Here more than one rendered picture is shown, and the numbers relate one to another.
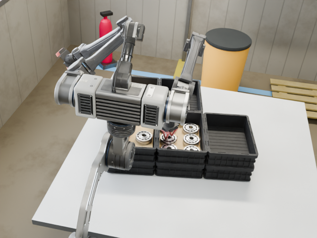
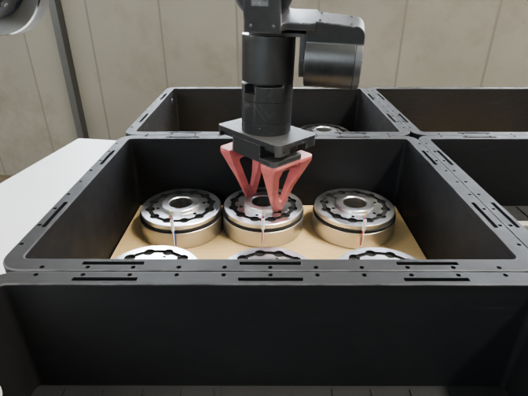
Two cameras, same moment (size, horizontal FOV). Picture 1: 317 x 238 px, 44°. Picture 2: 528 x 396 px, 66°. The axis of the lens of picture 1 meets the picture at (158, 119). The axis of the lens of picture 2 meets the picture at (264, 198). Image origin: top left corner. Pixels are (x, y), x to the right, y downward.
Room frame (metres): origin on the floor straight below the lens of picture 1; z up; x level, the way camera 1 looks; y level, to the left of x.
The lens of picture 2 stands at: (1.93, -0.53, 1.11)
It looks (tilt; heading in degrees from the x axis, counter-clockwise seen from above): 27 degrees down; 92
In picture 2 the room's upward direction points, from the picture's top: straight up
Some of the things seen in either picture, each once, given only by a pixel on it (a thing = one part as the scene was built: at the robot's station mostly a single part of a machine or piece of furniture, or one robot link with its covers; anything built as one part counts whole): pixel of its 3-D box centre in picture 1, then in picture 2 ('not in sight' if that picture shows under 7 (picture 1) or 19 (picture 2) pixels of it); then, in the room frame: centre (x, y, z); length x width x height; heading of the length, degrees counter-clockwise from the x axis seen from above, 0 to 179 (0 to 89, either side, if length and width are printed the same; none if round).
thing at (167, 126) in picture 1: (170, 122); (266, 113); (1.92, -0.07, 0.98); 0.10 x 0.07 x 0.07; 136
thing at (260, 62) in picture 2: not in sight; (273, 57); (1.93, -0.07, 1.04); 0.07 x 0.06 x 0.07; 172
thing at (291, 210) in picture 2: (168, 138); (263, 206); (1.91, -0.07, 0.86); 0.10 x 0.10 x 0.01
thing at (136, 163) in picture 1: (132, 147); not in sight; (1.91, 0.15, 0.76); 0.40 x 0.30 x 0.12; 1
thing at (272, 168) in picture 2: (170, 131); (271, 173); (1.92, -0.08, 0.91); 0.07 x 0.07 x 0.09; 46
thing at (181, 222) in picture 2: (169, 148); (181, 207); (1.81, -0.08, 0.86); 0.10 x 0.10 x 0.01
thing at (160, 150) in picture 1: (181, 131); (268, 192); (1.92, -0.15, 0.92); 0.40 x 0.30 x 0.02; 1
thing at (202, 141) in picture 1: (180, 137); (268, 232); (1.92, -0.15, 0.87); 0.40 x 0.30 x 0.11; 1
